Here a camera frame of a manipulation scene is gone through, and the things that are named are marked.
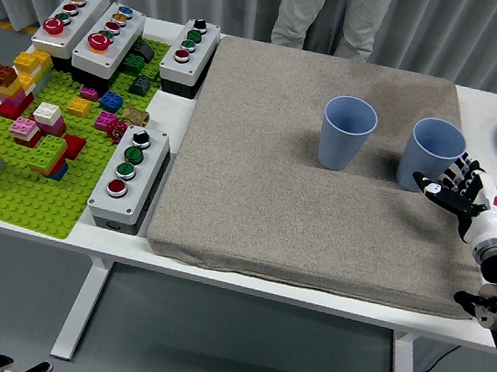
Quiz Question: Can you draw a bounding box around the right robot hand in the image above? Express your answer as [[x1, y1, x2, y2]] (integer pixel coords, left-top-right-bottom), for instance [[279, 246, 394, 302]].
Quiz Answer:
[[403, 144, 497, 249]]

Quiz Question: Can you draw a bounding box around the blue ribbed plastic cup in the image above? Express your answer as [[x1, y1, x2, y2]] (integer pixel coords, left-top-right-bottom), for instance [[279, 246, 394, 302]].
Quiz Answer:
[[315, 93, 381, 176], [393, 114, 471, 200]]

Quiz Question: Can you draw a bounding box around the green studded baseplate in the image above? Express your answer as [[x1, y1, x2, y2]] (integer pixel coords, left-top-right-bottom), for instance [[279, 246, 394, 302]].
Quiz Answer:
[[0, 16, 173, 252]]

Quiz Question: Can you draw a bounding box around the green orange blue brick stack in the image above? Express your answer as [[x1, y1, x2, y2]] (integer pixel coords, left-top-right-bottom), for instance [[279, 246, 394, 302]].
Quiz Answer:
[[25, 131, 73, 183]]

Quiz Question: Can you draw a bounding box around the four-button control box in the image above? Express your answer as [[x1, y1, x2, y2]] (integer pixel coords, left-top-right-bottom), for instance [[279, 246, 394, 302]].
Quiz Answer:
[[83, 120, 177, 240], [155, 14, 224, 102]]

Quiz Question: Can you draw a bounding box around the red toy brick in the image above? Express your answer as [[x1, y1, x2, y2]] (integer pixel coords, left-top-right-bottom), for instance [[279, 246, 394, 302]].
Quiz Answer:
[[61, 134, 89, 162]]

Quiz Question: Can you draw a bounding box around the grey-brown fabric mat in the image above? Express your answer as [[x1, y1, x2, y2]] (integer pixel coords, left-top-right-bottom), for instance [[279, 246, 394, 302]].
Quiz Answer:
[[141, 28, 497, 323]]

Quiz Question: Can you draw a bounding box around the pink and red brick stack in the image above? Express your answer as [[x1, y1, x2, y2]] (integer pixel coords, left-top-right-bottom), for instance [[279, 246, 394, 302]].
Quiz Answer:
[[7, 115, 45, 149]]

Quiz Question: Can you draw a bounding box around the white and pink brick stack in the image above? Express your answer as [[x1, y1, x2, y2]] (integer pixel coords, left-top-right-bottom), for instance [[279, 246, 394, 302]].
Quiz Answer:
[[30, 100, 71, 138]]

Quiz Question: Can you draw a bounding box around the yellow toy brick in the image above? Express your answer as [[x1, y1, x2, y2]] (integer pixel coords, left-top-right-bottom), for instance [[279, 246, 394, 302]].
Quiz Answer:
[[66, 95, 94, 120]]

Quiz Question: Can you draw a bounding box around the yellow brown red brick tower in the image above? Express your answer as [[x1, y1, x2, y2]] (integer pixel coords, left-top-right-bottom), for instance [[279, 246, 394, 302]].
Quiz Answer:
[[0, 44, 56, 125]]

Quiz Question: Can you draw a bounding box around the person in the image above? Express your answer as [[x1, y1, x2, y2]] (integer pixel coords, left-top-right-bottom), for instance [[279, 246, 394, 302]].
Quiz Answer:
[[269, 0, 396, 67]]

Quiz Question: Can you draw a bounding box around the brass pipe fitting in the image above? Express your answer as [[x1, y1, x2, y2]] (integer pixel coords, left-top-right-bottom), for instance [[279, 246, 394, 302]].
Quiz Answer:
[[120, 105, 151, 129]]

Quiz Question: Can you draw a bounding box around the small magenta toy brick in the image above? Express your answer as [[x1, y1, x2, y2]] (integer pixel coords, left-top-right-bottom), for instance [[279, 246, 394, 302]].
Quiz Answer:
[[78, 85, 101, 103]]

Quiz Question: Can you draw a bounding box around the blue toy brick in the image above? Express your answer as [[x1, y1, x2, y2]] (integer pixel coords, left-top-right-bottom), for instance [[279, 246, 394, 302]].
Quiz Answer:
[[97, 89, 127, 115]]

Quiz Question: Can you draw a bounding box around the grey sloped brick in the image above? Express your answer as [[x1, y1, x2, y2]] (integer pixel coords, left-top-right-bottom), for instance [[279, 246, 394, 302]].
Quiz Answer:
[[127, 73, 152, 98]]

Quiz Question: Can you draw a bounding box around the dark green toy brick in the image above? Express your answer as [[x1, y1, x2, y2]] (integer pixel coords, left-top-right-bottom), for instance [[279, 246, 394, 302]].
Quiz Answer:
[[121, 51, 147, 78]]

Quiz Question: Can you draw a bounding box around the yellow black floor tape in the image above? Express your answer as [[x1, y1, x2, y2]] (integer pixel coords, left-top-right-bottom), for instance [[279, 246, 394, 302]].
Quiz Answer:
[[0, 19, 39, 33]]

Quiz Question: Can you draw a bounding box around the dark grey curved brick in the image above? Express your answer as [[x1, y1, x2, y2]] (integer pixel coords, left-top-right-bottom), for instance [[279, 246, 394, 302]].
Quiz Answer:
[[132, 39, 158, 62]]

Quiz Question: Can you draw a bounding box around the five-button control box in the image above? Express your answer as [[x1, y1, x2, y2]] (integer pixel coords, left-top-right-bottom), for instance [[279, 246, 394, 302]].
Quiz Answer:
[[66, 0, 149, 96], [27, 0, 112, 78]]

